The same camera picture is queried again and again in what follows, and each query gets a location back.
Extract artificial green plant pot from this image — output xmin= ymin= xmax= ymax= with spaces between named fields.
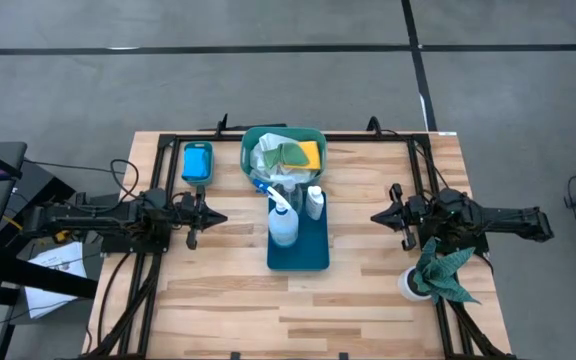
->
xmin=411 ymin=236 xmax=482 ymax=306

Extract black table frame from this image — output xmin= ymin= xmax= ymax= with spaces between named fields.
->
xmin=75 ymin=113 xmax=519 ymax=360

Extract small teal bin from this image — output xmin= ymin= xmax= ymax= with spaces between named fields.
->
xmin=181 ymin=141 xmax=216 ymax=187

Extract clear spray bottle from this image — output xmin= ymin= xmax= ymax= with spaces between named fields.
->
xmin=278 ymin=181 xmax=305 ymax=215

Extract black cable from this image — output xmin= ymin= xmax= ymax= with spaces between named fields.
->
xmin=25 ymin=158 xmax=142 ymax=204

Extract white cloth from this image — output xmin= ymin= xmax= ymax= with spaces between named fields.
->
xmin=249 ymin=132 xmax=317 ymax=185

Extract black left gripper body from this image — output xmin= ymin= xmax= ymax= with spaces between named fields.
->
xmin=167 ymin=184 xmax=207 ymax=251

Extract light green cloth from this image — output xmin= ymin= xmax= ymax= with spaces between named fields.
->
xmin=262 ymin=142 xmax=301 ymax=171

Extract blue sponge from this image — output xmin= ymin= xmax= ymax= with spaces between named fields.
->
xmin=181 ymin=145 xmax=212 ymax=182

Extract white papers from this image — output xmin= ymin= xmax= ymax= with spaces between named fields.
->
xmin=24 ymin=241 xmax=89 ymax=320

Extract yellow cable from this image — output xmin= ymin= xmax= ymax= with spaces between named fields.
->
xmin=1 ymin=214 xmax=72 ymax=246

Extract blue plastic bin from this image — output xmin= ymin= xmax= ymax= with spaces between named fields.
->
xmin=266 ymin=191 xmax=331 ymax=273

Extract white labelled bottle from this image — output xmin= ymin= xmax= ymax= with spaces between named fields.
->
xmin=304 ymin=184 xmax=326 ymax=222

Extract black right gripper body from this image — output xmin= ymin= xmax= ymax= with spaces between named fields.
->
xmin=389 ymin=182 xmax=430 ymax=252

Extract large teal basket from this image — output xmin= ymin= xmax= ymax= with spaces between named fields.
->
xmin=239 ymin=125 xmax=329 ymax=190

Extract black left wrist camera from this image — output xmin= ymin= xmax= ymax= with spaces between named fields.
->
xmin=177 ymin=191 xmax=197 ymax=212

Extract white round container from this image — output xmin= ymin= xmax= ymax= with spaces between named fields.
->
xmin=397 ymin=265 xmax=435 ymax=303

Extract yellow cloth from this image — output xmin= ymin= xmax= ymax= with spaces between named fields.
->
xmin=283 ymin=140 xmax=323 ymax=172

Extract blue-trigger spray bottle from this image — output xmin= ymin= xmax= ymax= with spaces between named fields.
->
xmin=253 ymin=179 xmax=301 ymax=249

